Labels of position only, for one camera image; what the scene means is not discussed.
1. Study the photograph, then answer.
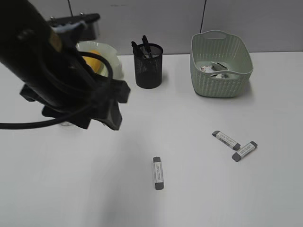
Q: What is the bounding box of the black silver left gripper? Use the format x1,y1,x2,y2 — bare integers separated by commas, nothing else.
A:
20,79,131,131

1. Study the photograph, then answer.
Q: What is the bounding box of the yellow mango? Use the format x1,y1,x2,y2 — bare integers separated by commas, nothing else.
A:
83,56,104,73

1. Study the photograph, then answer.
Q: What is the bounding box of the clear water bottle green label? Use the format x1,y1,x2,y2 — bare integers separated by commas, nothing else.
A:
60,121,72,127

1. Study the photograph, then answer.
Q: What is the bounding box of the black marker pen blue label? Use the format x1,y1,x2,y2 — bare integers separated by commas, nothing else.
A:
142,35,152,58

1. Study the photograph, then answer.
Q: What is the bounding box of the grey white eraser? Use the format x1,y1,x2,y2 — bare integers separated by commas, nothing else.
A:
212,131,241,151
232,141,258,162
153,157,164,190

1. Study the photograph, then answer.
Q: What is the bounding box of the white waste paper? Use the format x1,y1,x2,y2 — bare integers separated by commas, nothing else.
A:
199,61,234,79

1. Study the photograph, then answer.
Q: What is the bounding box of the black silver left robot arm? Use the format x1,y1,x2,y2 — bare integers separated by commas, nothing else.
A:
0,0,130,131

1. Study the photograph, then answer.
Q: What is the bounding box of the pale green wavy glass plate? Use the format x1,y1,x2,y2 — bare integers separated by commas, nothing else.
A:
76,41,124,80

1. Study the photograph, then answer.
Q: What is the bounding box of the black mesh pen holder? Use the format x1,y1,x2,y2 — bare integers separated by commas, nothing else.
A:
133,43,163,89

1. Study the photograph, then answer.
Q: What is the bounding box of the pale green plastic basket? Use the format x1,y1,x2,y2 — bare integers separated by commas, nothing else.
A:
190,30,253,98

